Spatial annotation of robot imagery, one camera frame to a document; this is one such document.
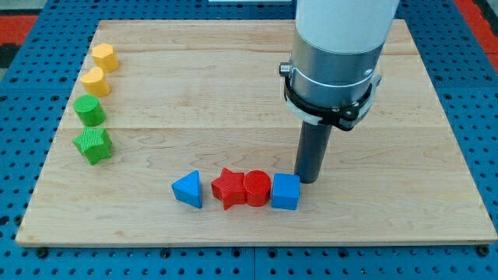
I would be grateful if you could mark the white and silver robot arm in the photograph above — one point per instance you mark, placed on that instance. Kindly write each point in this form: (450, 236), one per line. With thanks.
(336, 47)

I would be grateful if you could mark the red cylinder block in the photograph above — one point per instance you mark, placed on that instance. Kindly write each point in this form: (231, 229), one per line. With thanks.
(257, 184)

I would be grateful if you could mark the yellow heart block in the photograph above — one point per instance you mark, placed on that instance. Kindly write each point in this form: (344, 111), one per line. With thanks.
(94, 82)

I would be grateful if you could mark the green star block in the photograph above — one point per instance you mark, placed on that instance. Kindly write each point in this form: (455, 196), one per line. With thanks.
(94, 144)

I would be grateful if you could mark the blue triangle block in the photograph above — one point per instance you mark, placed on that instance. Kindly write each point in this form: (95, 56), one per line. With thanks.
(188, 189)

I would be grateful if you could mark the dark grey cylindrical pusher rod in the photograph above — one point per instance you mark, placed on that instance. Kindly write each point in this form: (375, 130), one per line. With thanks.
(311, 149)

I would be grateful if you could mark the green cylinder block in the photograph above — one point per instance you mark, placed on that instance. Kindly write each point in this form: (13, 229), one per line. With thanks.
(89, 110)

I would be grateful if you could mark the yellow hexagon block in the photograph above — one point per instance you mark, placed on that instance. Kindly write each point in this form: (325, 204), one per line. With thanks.
(105, 57)

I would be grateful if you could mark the light wooden board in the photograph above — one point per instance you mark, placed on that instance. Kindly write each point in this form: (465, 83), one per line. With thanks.
(206, 95)

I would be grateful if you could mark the blue cube block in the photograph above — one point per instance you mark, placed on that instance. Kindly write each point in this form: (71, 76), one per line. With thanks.
(285, 191)

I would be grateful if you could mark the red star block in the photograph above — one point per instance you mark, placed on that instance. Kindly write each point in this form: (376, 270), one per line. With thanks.
(229, 188)

